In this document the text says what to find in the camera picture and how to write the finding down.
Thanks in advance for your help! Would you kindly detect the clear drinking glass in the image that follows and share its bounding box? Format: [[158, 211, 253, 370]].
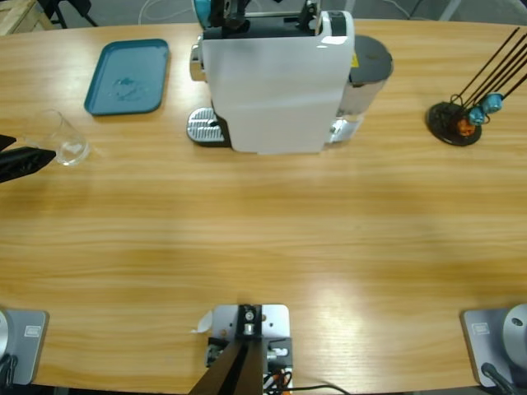
[[23, 108, 91, 167]]

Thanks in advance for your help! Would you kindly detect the black coffee machine lever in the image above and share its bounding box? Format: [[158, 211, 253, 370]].
[[296, 0, 321, 32]]

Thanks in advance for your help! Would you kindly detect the white capsule coffee machine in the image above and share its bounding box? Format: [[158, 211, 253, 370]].
[[187, 10, 357, 156]]

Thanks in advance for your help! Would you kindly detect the teal plastic tray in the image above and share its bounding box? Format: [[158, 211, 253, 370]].
[[83, 38, 171, 117]]

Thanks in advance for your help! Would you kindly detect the wooden crate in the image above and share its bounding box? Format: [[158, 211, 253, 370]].
[[0, 0, 44, 37]]

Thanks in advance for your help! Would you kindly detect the black chair base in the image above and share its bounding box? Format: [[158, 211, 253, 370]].
[[43, 0, 100, 29]]

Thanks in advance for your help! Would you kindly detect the black capsule holder with rods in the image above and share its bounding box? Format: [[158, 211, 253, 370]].
[[426, 26, 527, 147]]

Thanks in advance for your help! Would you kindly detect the white paper tab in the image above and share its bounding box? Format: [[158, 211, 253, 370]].
[[189, 310, 214, 334]]

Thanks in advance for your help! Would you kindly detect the white floor cable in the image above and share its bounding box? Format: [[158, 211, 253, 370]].
[[138, 0, 194, 22]]

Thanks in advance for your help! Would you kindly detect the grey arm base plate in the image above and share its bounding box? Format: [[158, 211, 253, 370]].
[[459, 308, 527, 388], [0, 309, 50, 387]]

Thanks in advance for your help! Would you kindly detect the black arm base cable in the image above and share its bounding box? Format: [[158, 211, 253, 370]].
[[0, 354, 18, 386], [480, 361, 518, 395]]

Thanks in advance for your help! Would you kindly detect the dark camera post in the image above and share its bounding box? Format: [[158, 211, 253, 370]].
[[189, 304, 264, 395]]

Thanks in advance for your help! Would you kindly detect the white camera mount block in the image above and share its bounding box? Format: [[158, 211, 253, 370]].
[[205, 303, 294, 371]]

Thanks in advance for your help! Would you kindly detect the orange cable bundle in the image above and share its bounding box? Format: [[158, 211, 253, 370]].
[[263, 368, 294, 390]]

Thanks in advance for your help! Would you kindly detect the black mount cable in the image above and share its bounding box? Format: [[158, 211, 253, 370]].
[[287, 383, 353, 395]]

